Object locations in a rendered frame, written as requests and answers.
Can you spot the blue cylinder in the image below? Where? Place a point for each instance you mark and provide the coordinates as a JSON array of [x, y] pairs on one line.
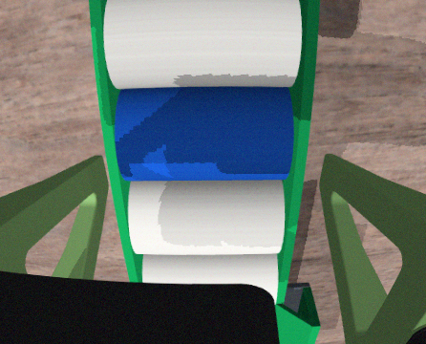
[[204, 133]]

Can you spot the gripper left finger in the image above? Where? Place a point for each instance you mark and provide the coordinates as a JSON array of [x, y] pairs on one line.
[[28, 214]]

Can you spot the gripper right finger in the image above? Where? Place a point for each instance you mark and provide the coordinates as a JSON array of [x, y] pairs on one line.
[[397, 211]]

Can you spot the white cylinder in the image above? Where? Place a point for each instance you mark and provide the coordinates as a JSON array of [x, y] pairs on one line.
[[202, 43], [206, 217], [259, 270]]

